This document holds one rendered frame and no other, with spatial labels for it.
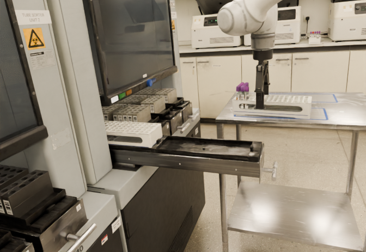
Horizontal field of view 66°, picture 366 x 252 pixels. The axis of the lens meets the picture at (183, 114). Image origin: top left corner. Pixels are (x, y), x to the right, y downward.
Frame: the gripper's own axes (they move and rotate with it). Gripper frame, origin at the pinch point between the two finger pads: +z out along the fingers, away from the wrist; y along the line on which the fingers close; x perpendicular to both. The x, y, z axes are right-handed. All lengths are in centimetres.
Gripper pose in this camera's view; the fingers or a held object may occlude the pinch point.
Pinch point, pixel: (262, 99)
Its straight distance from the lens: 119.4
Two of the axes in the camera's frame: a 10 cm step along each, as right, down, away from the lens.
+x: -9.0, -0.6, 4.3
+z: 0.8, 9.5, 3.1
